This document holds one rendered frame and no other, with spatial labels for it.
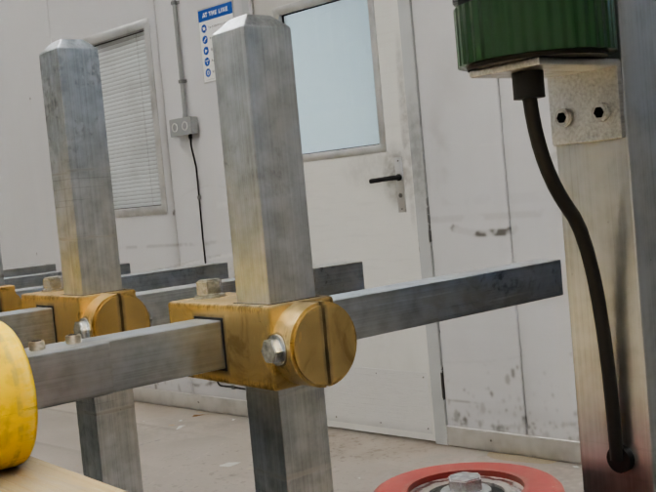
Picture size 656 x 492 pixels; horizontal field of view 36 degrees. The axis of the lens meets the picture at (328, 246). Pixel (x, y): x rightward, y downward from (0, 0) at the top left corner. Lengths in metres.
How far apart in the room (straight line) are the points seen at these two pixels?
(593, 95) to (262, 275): 0.25
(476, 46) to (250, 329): 0.28
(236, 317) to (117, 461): 0.26
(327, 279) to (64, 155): 0.31
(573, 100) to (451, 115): 3.41
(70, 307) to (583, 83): 0.50
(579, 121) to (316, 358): 0.23
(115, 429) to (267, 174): 0.31
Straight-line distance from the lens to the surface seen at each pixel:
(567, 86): 0.42
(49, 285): 0.89
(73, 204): 0.80
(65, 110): 0.81
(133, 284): 1.16
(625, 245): 0.41
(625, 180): 0.41
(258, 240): 0.59
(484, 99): 3.73
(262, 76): 0.60
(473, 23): 0.38
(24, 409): 0.54
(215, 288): 0.67
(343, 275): 1.00
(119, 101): 5.50
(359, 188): 4.15
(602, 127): 0.41
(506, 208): 3.69
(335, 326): 0.58
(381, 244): 4.09
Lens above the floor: 1.03
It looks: 3 degrees down
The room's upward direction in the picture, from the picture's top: 5 degrees counter-clockwise
